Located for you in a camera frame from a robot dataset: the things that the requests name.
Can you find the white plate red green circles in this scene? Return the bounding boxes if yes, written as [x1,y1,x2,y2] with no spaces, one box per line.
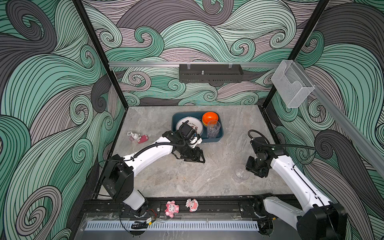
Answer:
[176,117,204,135]

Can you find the clear plastic cup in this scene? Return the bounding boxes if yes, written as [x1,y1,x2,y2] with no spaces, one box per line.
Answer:
[234,165,250,181]

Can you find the orange shallow bowl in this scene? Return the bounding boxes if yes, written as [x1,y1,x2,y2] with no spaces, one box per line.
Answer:
[202,112,219,126]

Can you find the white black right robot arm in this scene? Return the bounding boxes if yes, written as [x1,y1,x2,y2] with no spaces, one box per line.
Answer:
[246,135,348,240]

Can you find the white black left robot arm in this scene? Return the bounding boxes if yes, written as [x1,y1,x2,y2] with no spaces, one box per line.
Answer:
[99,122,205,215]

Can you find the teal plastic bin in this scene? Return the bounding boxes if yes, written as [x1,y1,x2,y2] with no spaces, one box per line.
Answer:
[172,111,224,143]

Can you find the pink white toy on table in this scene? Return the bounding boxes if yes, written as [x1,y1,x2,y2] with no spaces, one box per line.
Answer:
[127,132,149,144]

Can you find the pink white small figure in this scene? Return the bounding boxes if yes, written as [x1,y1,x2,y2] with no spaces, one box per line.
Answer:
[186,199,199,213]

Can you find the pink plush pig figure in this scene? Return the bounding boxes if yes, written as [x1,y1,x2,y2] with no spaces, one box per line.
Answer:
[165,201,180,218]

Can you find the black right rear frame post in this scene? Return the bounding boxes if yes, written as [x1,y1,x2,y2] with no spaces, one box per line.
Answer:
[261,0,329,111]

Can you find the black frame post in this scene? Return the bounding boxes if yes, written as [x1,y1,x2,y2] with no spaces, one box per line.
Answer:
[261,0,329,111]
[72,0,129,111]

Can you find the black perforated wall tray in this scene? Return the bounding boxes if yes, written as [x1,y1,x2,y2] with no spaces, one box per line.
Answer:
[179,65,244,85]

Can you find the clear acrylic wall holder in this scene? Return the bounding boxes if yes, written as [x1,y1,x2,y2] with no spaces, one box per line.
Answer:
[271,60,315,109]

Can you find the aluminium wall rail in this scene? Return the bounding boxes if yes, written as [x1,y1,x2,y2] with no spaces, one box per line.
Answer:
[108,61,280,69]

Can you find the white slotted cable duct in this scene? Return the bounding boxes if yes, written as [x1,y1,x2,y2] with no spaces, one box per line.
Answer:
[85,220,259,232]

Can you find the black left rear frame post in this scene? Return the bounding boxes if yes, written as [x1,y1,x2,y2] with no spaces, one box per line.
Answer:
[72,0,129,111]

